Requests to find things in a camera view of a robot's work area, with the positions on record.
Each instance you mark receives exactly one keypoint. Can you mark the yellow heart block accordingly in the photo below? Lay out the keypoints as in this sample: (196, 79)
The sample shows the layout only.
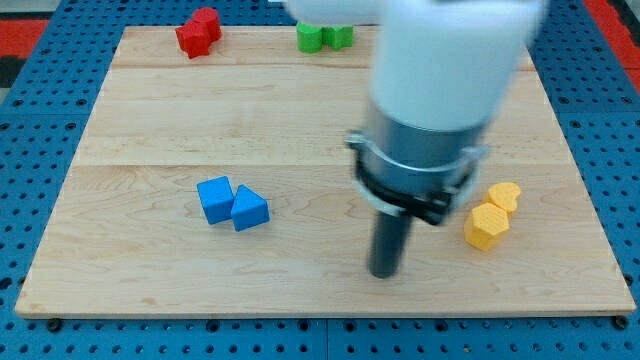
(505, 196)

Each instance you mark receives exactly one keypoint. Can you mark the blue triangle block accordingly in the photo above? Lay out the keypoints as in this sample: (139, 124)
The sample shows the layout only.
(249, 209)

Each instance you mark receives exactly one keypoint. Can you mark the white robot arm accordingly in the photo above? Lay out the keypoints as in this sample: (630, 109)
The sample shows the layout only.
(439, 72)

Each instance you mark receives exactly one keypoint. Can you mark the green angular block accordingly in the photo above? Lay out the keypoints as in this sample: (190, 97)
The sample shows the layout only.
(338, 37)

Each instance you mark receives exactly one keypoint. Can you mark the yellow hexagon block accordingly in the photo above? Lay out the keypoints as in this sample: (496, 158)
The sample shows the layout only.
(486, 226)

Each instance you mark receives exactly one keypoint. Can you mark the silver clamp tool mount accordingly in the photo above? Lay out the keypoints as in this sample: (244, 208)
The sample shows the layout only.
(403, 169)

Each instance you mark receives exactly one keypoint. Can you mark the green cylinder block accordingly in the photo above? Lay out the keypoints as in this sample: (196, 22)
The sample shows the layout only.
(309, 38)

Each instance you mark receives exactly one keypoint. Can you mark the red star block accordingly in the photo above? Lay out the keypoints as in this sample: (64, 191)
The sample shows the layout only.
(193, 39)

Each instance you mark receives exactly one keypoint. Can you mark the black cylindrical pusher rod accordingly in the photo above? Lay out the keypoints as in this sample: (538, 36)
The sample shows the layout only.
(388, 243)

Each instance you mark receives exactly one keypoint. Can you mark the red rounded block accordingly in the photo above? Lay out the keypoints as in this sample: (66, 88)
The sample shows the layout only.
(208, 19)

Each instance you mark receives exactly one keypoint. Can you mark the wooden board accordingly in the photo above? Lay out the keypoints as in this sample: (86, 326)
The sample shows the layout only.
(128, 238)

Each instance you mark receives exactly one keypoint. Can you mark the blue cube block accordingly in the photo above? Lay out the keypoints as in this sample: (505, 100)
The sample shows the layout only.
(216, 198)

